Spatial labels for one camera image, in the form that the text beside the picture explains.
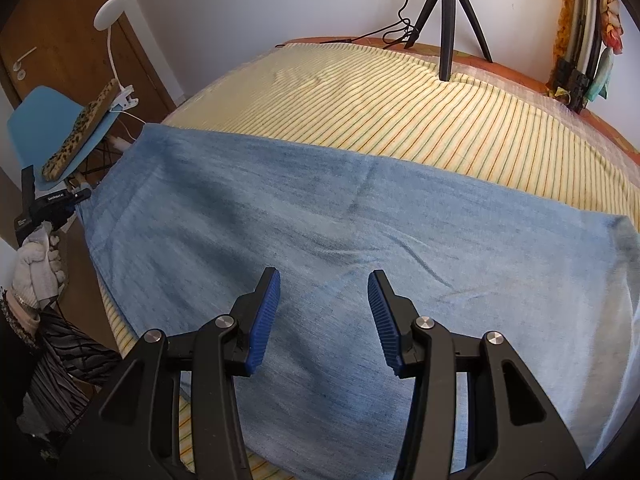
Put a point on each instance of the dark striped fabric bundle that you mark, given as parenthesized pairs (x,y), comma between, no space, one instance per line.
(65,360)

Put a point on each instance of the wooden door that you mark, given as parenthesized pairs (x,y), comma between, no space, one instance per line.
(65,25)

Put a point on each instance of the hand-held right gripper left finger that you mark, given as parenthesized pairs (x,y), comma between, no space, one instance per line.
(265,310)

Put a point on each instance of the folded metal stand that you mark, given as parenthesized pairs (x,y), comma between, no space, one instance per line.
(582,20)

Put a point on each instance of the leopard print cushion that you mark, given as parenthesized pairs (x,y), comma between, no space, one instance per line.
(80,130)

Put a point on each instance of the white clip lamp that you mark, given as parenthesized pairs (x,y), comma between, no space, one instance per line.
(107,12)

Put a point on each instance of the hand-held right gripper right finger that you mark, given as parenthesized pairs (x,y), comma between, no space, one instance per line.
(382,320)

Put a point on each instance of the person's left forearm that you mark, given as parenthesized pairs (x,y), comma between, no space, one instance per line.
(20,320)

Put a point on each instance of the yellow striped blanket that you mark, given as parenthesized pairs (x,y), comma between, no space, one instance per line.
(400,105)

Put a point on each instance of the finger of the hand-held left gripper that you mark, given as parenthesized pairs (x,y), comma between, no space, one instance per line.
(84,196)

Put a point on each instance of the person's left hand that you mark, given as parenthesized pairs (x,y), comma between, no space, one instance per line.
(37,270)

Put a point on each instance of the light blue denim pants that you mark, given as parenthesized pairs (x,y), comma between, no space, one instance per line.
(325,200)

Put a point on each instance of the blue plastic chair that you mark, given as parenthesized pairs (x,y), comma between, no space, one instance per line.
(45,115)

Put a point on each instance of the black tripod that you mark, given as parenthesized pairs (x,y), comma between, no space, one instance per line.
(447,20)

